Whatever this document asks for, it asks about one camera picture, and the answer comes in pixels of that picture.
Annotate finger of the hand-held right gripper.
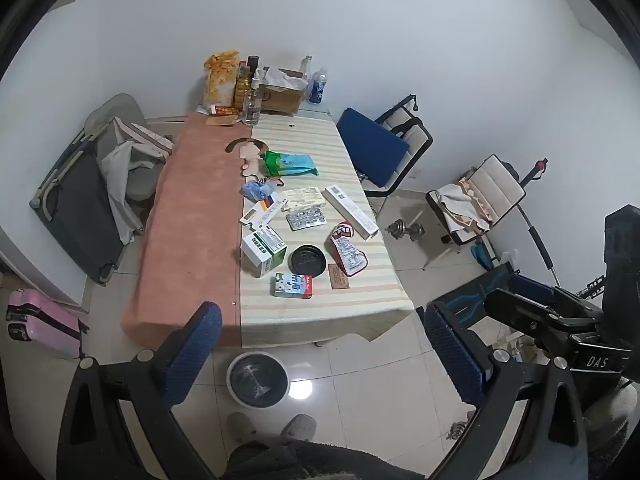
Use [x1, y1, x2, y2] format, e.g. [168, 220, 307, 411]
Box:
[431, 265, 518, 328]
[484, 274, 608, 348]

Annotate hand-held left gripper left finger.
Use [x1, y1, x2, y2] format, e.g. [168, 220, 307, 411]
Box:
[56, 301, 223, 480]

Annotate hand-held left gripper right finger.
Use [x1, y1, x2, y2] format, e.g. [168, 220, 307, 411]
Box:
[424, 304, 588, 480]

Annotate white bin with black liner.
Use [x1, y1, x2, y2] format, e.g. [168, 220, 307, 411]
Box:
[226, 351, 291, 409]

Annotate white striped medicine box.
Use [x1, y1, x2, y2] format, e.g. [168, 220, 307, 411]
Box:
[240, 195, 291, 227]

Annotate white paper leaflet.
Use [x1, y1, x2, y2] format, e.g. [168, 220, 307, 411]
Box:
[277, 186, 327, 210]

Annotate person's right forearm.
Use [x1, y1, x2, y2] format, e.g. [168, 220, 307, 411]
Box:
[582, 379, 635, 443]

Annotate blue slipper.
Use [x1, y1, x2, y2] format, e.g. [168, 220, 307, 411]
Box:
[470, 241, 497, 269]

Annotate black pole with red knob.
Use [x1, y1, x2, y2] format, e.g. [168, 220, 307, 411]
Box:
[519, 158, 562, 283]

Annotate grey fuzzy slipper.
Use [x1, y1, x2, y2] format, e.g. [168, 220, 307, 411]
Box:
[279, 414, 317, 444]
[227, 412, 259, 444]

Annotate beige cloth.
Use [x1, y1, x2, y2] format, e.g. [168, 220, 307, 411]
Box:
[432, 177, 495, 235]

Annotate metal dumbbell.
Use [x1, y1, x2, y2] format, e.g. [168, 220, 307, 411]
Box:
[387, 218, 426, 244]

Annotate green and white box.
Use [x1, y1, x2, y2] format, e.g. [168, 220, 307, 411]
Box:
[241, 226, 289, 279]

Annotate white padded chair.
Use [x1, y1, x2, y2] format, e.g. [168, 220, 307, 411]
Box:
[424, 154, 527, 272]

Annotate printed blanket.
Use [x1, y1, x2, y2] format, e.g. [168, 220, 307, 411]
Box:
[120, 109, 416, 349]

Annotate red and white packet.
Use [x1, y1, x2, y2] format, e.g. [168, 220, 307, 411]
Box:
[325, 222, 370, 278]

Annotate small brown card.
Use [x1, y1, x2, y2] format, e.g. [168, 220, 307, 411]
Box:
[328, 263, 351, 290]

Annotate black round lid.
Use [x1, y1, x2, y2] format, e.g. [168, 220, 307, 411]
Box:
[291, 245, 328, 277]

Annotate long white box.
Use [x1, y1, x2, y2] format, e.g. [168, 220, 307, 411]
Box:
[325, 186, 379, 240]

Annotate pink suitcase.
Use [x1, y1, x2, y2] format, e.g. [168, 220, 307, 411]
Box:
[6, 288, 89, 360]

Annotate person's dark trousers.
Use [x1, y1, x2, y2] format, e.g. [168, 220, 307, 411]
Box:
[227, 439, 426, 480]

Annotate blue plastic wrapper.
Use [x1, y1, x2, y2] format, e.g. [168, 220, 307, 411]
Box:
[241, 180, 279, 204]

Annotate silver blister pack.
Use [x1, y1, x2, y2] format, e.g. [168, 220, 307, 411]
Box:
[285, 208, 329, 232]

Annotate blue cushion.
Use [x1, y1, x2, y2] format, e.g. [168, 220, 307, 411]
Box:
[335, 107, 411, 189]

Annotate grey folding bed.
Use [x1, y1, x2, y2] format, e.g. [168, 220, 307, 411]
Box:
[30, 93, 173, 287]

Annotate white cloth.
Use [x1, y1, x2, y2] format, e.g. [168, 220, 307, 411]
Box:
[99, 117, 174, 247]

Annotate green and blue bag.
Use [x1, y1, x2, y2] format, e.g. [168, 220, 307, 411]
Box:
[261, 151, 319, 179]

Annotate clear glass bottle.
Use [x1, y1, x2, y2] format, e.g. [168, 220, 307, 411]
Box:
[242, 76, 263, 126]

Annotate blue label water bottle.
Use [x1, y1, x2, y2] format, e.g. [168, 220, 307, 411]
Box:
[308, 66, 329, 106]

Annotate amber glass bottle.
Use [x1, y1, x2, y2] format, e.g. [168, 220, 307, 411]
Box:
[234, 62, 253, 109]

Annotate cardboard box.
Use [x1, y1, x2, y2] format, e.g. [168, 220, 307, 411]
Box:
[258, 66, 307, 114]

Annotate white tissue paper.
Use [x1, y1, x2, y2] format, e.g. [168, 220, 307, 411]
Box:
[262, 67, 302, 87]

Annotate black frame chair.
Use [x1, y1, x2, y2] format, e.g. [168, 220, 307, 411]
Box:
[361, 93, 434, 198]

